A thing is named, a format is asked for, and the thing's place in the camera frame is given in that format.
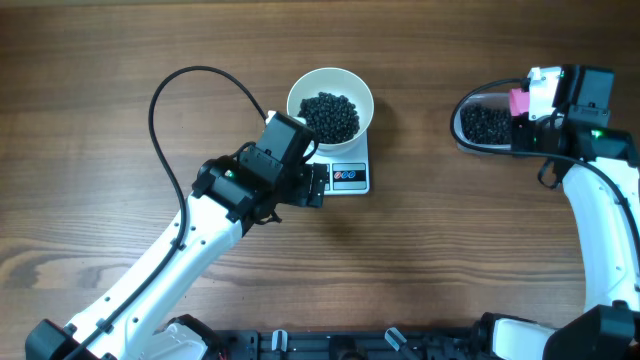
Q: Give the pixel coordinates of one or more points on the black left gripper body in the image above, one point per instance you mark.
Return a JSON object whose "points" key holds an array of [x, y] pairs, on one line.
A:
{"points": [[310, 185]]}

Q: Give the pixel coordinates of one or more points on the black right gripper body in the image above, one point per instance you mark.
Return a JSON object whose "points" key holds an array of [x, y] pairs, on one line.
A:
{"points": [[520, 132]]}

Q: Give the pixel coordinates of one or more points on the pink scoop blue handle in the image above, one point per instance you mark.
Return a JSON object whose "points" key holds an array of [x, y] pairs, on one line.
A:
{"points": [[519, 102]]}

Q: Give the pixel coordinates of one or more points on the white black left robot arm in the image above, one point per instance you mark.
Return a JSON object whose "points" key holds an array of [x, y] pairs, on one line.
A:
{"points": [[230, 195]]}

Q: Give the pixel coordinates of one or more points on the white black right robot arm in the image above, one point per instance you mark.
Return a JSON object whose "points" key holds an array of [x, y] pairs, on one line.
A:
{"points": [[598, 170]]}

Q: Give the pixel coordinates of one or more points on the white digital kitchen scale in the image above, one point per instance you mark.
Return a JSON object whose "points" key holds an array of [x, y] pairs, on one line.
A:
{"points": [[347, 166]]}

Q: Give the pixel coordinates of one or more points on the black beans in bowl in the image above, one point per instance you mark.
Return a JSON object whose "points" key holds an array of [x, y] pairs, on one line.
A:
{"points": [[334, 118]]}

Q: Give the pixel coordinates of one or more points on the white bowl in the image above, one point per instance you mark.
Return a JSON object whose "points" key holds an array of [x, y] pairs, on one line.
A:
{"points": [[336, 81]]}

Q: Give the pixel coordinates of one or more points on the clear plastic container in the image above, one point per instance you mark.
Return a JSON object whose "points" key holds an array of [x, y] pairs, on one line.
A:
{"points": [[491, 100]]}

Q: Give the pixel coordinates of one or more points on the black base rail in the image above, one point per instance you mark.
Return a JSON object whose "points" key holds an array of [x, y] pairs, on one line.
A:
{"points": [[390, 345]]}

